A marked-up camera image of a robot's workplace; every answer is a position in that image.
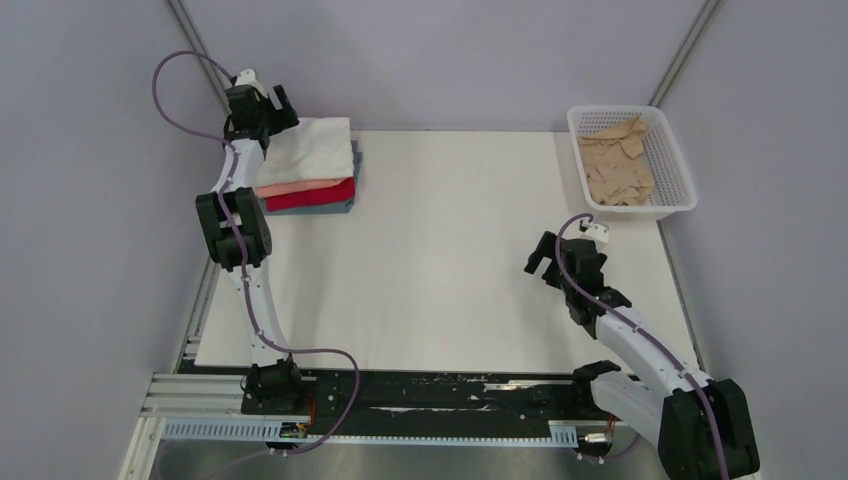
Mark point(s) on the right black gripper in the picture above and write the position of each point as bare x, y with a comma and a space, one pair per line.
546, 249

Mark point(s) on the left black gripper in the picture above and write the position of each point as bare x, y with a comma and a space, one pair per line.
285, 118

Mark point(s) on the white t-shirt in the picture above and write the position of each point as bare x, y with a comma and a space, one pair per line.
315, 149

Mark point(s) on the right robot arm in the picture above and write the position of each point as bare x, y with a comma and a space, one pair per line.
700, 427

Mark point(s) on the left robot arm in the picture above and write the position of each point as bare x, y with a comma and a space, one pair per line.
238, 240

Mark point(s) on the folded salmon pink t-shirt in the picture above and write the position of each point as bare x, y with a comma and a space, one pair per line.
298, 186

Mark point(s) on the folded red t-shirt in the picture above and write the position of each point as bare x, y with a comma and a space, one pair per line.
333, 200

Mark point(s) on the beige t-shirt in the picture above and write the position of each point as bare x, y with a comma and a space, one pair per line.
615, 171

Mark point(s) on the folded teal t-shirt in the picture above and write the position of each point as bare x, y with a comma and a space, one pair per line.
357, 158

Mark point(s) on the white plastic laundry basket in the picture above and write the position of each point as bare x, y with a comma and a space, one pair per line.
674, 191

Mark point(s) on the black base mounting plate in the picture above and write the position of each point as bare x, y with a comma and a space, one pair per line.
466, 404

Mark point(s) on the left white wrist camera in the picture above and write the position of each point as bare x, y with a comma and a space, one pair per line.
248, 77

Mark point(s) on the left aluminium frame post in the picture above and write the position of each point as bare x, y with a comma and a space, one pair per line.
188, 30

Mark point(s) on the aluminium frame post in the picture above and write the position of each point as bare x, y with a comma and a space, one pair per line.
188, 30
698, 27

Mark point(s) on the white slotted cable duct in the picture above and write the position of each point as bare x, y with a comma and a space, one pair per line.
559, 435

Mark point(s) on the right aluminium frame post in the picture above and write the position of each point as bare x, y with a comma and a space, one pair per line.
698, 27

